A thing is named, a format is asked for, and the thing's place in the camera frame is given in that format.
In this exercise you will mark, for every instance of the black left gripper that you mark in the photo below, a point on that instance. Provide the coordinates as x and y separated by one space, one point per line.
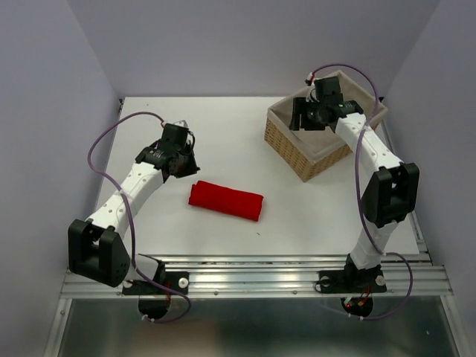
192 169

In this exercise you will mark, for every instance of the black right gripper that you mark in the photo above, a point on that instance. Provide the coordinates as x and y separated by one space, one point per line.
299 106

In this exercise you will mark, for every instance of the wicker basket with cloth liner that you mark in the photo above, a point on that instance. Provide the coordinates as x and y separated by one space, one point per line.
309 153

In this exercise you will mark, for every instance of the red t shirt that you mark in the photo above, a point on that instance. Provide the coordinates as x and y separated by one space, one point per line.
225 200

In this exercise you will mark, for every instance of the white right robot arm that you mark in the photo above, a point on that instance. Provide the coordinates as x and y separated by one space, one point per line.
386 186

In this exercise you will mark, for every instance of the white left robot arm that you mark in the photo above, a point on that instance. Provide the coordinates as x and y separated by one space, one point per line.
95 245

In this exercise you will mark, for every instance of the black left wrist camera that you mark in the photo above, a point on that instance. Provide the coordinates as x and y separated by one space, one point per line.
178 135

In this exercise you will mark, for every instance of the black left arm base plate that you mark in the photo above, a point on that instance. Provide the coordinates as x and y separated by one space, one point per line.
160 280

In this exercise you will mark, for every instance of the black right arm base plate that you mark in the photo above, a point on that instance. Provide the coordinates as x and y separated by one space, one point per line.
347 283

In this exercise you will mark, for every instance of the aluminium rail frame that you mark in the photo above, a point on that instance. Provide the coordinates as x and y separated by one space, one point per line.
252 284

